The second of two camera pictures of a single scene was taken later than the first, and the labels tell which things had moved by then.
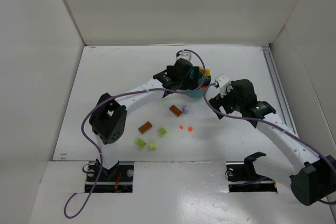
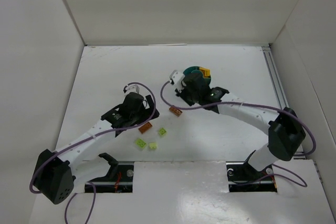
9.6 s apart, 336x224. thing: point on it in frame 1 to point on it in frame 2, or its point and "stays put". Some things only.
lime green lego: [162, 131] stays put
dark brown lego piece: [145, 127] stays put
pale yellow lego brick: [153, 146] stays put
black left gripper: [191, 77] to [151, 108]
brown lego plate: [175, 110] stays put
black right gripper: [219, 104] to [185, 95]
